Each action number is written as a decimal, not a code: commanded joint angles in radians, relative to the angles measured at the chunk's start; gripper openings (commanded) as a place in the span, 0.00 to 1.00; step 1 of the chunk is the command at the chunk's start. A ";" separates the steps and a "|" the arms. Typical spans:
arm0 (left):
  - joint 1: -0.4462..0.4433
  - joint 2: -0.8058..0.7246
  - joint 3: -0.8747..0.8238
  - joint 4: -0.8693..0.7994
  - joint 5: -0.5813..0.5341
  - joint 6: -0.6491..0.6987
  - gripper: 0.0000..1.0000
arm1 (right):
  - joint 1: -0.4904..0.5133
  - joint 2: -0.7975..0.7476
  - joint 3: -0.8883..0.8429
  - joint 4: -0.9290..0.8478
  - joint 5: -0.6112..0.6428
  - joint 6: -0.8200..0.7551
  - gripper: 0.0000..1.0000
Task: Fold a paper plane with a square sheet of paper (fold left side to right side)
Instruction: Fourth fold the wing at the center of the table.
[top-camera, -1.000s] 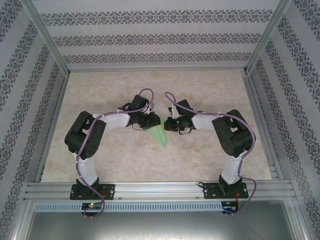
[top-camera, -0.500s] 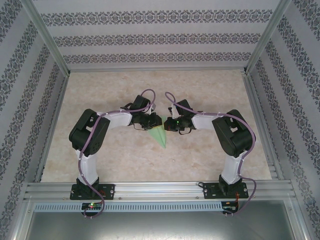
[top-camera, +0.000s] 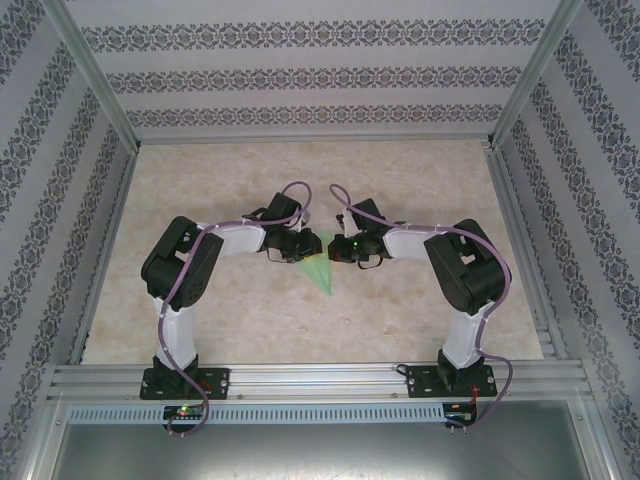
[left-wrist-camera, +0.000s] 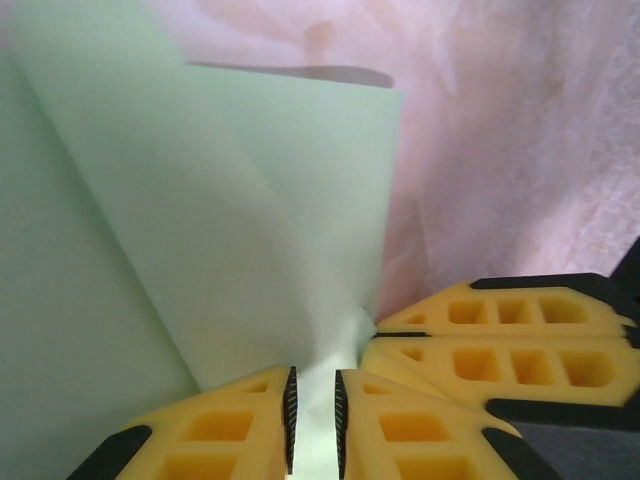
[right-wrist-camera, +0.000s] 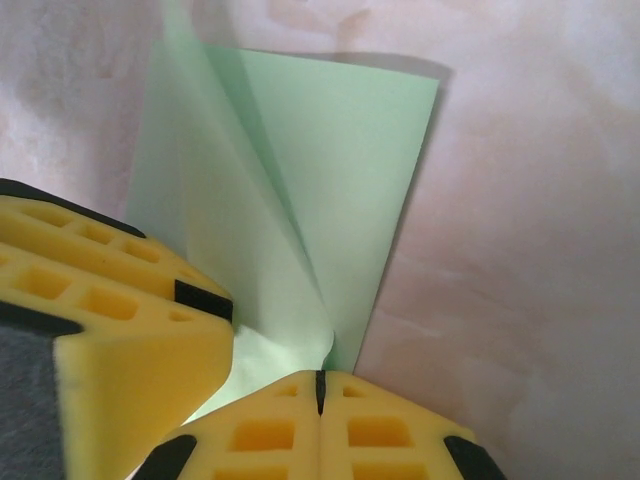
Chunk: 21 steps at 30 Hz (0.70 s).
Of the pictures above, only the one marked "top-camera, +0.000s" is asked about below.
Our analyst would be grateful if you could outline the slotted grey cable duct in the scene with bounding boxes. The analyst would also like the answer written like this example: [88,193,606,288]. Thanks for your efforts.
[67,403,446,425]

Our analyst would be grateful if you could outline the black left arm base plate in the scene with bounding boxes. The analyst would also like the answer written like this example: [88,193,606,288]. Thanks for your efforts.
[138,367,232,401]

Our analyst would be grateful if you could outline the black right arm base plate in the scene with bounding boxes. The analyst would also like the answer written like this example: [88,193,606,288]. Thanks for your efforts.
[405,364,499,400]

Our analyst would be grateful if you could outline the circuit board with green light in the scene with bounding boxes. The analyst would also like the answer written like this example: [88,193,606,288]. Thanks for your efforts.
[163,405,204,420]

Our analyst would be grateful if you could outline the grey metal sheet panel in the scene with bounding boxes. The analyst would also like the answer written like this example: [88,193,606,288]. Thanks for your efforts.
[49,423,616,480]

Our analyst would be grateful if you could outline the long aluminium mounting rail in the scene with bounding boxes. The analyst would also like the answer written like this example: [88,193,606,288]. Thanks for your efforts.
[47,362,591,401]

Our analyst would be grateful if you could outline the aluminium frame post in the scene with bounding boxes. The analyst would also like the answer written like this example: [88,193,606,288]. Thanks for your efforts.
[42,0,141,154]
[487,0,584,149]

